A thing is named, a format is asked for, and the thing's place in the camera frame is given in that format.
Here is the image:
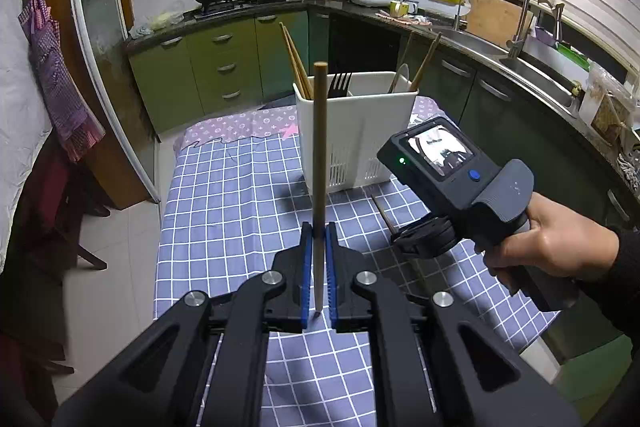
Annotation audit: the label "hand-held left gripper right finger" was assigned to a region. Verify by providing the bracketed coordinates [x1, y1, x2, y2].
[325, 222, 583, 427]

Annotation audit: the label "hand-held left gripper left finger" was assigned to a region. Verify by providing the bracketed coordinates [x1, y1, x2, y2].
[52, 222, 315, 427]

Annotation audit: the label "orange brown ribbed chopstick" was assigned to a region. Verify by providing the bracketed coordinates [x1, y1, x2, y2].
[371, 196, 397, 232]

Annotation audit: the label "white plastic utensil holder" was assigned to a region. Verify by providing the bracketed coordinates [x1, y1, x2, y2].
[292, 71, 420, 194]

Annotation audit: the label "brown round chopstick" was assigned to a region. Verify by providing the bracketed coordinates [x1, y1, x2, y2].
[410, 32, 443, 92]

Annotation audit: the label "dark olive brown chopstick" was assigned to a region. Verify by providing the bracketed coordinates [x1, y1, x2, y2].
[311, 62, 329, 319]

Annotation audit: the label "reddish brown chopstick red end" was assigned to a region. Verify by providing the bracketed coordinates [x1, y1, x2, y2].
[390, 33, 414, 94]

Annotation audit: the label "light wooden chopstick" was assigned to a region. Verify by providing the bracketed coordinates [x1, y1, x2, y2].
[279, 22, 310, 100]
[283, 24, 315, 100]

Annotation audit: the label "person's right forearm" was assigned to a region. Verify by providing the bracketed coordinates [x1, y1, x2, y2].
[570, 227, 640, 343]

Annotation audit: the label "person's right hand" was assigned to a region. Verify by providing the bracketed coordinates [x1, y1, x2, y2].
[484, 196, 623, 282]

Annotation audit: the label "white spoon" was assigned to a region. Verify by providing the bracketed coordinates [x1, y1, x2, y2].
[390, 63, 413, 92]

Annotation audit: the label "blue checkered tablecloth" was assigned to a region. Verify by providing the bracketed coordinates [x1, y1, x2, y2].
[152, 134, 561, 427]

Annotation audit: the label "steel kitchen sink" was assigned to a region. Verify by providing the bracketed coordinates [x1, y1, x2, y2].
[430, 27, 576, 108]

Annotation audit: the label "black fork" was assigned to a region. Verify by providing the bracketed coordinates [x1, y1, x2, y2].
[327, 73, 353, 98]

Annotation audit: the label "pink dish cloth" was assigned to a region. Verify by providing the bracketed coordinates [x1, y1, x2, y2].
[377, 11, 433, 26]

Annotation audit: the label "wooden cutting board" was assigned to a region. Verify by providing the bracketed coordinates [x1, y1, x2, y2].
[467, 0, 536, 48]

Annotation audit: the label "tall steel faucet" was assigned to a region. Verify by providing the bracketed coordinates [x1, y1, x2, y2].
[507, 0, 566, 58]

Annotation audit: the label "clear plastic food bags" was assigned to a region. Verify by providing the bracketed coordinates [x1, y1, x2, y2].
[580, 62, 640, 142]

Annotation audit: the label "small steel faucet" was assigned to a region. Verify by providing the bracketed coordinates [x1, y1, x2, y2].
[440, 0, 463, 30]

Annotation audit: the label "purple patterned cloth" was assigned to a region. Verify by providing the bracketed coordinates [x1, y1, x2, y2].
[174, 96, 451, 152]

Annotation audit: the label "black kitchen countertop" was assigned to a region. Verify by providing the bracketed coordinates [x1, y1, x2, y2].
[122, 0, 640, 142]

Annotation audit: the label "light green base cabinets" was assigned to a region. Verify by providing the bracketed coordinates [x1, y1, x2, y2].
[127, 9, 308, 132]

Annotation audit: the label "dark red wooden chair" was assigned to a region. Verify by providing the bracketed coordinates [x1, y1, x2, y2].
[0, 142, 111, 378]

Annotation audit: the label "gas stove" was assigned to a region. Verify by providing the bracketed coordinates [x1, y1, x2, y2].
[194, 0, 291, 18]

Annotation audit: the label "glass sliding door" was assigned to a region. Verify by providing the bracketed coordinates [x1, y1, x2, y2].
[67, 0, 161, 202]

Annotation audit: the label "white crinkled sheet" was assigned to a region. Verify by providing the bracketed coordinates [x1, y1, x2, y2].
[0, 0, 53, 268]

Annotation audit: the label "purple checked apron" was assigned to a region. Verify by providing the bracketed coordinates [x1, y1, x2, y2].
[17, 0, 106, 162]

